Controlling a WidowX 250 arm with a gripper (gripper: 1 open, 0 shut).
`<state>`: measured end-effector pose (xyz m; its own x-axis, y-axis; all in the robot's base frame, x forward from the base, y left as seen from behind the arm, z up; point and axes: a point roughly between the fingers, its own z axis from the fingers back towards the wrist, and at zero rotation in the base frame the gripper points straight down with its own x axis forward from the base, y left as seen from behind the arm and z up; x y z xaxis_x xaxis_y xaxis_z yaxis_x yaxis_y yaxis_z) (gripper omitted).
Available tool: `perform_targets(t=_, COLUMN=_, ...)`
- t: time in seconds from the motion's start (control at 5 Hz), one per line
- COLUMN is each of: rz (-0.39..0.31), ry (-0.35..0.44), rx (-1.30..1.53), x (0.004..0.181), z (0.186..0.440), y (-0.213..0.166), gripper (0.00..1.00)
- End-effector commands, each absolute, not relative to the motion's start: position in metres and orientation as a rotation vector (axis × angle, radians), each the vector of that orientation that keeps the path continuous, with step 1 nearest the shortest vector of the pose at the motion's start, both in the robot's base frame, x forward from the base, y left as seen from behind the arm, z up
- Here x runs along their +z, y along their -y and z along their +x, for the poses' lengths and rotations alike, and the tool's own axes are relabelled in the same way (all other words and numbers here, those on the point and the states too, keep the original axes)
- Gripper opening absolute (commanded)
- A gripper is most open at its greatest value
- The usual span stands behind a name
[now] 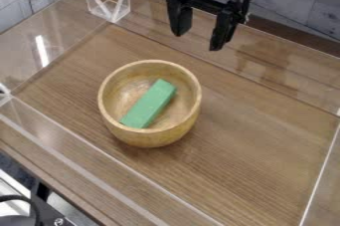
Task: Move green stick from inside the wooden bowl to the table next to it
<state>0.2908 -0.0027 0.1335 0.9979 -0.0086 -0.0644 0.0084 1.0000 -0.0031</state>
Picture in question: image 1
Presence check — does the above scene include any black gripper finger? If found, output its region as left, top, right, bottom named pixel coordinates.
left=167, top=0, right=192, bottom=37
left=209, top=8, right=237, bottom=51

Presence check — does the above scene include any black cable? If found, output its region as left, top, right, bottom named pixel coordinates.
left=0, top=194, right=40, bottom=226

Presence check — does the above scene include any wooden bowl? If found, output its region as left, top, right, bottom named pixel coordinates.
left=97, top=60, right=201, bottom=147

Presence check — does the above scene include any clear acrylic corner bracket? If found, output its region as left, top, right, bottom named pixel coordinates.
left=87, top=0, right=131, bottom=23

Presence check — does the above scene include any black table leg bracket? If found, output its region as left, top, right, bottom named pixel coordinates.
left=31, top=181, right=85, bottom=226

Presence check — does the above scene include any green rectangular stick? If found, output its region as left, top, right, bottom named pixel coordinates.
left=120, top=79, right=176, bottom=128

